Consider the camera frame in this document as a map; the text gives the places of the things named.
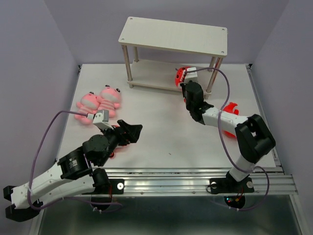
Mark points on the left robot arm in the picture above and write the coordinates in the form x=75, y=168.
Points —
x=79, y=172

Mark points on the aluminium table edge rail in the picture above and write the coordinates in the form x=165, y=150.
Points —
x=157, y=182

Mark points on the pink striped plush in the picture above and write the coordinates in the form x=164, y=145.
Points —
x=87, y=105
x=109, y=99

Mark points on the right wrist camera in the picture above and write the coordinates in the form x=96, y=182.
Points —
x=190, y=75

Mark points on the red shark plush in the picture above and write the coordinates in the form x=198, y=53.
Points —
x=231, y=108
x=117, y=137
x=180, y=76

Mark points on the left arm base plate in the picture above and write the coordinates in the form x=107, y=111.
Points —
x=114, y=186

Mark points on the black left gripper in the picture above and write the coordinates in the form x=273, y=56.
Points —
x=132, y=135

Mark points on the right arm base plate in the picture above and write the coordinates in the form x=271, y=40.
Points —
x=229, y=186

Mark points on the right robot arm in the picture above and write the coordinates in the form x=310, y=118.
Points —
x=253, y=136

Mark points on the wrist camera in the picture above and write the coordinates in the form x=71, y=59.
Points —
x=190, y=75
x=101, y=119

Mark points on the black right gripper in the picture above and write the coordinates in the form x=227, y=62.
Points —
x=185, y=83

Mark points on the white two-tier shelf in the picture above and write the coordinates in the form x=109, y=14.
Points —
x=170, y=36

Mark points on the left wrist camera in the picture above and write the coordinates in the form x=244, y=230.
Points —
x=101, y=119

